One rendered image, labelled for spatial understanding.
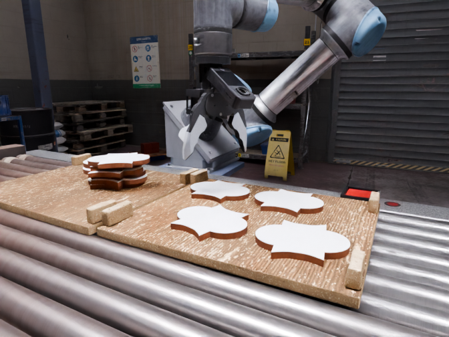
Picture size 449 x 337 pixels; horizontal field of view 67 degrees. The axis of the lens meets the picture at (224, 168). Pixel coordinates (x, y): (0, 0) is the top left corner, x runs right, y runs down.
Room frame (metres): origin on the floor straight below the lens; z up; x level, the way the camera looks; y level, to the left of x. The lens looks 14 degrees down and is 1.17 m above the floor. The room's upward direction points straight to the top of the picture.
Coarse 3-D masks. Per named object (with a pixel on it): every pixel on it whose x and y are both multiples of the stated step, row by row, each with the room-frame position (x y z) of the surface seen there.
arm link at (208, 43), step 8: (200, 32) 0.68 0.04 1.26; (208, 32) 0.67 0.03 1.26; (216, 32) 0.67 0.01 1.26; (224, 32) 0.68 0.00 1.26; (200, 40) 0.68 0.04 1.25; (208, 40) 0.67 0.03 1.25; (216, 40) 0.67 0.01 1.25; (224, 40) 0.68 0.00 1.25; (232, 40) 0.70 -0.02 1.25; (200, 48) 0.68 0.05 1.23; (208, 48) 0.67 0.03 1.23; (216, 48) 0.67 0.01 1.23; (224, 48) 0.68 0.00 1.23; (224, 56) 0.69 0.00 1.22
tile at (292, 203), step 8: (264, 192) 0.67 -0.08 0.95; (272, 192) 0.67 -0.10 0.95; (280, 192) 0.67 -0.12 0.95; (288, 192) 0.67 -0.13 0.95; (256, 200) 0.63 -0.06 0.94; (264, 200) 0.62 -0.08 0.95; (272, 200) 0.62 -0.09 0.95; (280, 200) 0.62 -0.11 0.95; (288, 200) 0.62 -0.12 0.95; (296, 200) 0.62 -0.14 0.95; (304, 200) 0.62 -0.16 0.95; (312, 200) 0.62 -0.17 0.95; (320, 200) 0.62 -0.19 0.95; (264, 208) 0.59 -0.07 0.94; (272, 208) 0.59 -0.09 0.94; (280, 208) 0.59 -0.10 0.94; (288, 208) 0.58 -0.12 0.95; (296, 208) 0.58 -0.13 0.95; (304, 208) 0.58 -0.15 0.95; (312, 208) 0.58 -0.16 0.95; (320, 208) 0.59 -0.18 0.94; (296, 216) 0.56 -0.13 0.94
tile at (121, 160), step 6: (96, 156) 0.76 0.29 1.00; (102, 156) 0.76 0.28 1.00; (108, 156) 0.76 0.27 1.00; (114, 156) 0.76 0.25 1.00; (120, 156) 0.76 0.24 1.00; (126, 156) 0.76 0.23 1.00; (132, 156) 0.76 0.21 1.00; (138, 156) 0.76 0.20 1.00; (144, 156) 0.76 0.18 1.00; (90, 162) 0.72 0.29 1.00; (96, 162) 0.71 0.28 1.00; (102, 162) 0.70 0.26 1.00; (108, 162) 0.70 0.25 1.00; (114, 162) 0.70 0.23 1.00; (120, 162) 0.70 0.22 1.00; (126, 162) 0.70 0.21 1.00; (132, 162) 0.71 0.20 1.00; (138, 162) 0.72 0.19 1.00; (144, 162) 0.73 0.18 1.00
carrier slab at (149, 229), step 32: (256, 192) 0.71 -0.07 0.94; (128, 224) 0.53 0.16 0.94; (160, 224) 0.53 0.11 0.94; (256, 224) 0.53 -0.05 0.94; (320, 224) 0.53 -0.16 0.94; (352, 224) 0.53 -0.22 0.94; (192, 256) 0.43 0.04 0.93; (224, 256) 0.42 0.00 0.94; (256, 256) 0.42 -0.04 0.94; (288, 288) 0.37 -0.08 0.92; (320, 288) 0.35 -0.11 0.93
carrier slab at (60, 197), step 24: (72, 168) 0.92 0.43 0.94; (0, 192) 0.71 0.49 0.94; (24, 192) 0.71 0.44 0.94; (48, 192) 0.71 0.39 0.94; (72, 192) 0.71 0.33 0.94; (96, 192) 0.71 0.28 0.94; (120, 192) 0.71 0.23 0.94; (144, 192) 0.71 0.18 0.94; (168, 192) 0.71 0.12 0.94; (48, 216) 0.57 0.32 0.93; (72, 216) 0.57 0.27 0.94
